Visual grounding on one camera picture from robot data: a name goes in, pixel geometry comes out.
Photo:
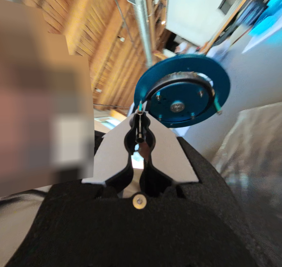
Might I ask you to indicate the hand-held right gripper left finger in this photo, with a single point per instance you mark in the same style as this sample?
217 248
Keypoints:
110 156

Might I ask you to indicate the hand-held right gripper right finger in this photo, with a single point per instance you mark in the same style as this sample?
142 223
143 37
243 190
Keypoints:
174 159

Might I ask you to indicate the small black socket wrench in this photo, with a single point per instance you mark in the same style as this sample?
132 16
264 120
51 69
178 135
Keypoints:
140 128

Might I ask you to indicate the blue round turntable assembly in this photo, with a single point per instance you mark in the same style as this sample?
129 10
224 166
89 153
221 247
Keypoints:
187 93

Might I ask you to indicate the clear plastic bag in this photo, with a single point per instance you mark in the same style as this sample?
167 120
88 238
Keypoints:
253 139

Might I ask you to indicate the silver ventilation duct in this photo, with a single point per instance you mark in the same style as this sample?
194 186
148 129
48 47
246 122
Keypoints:
143 24

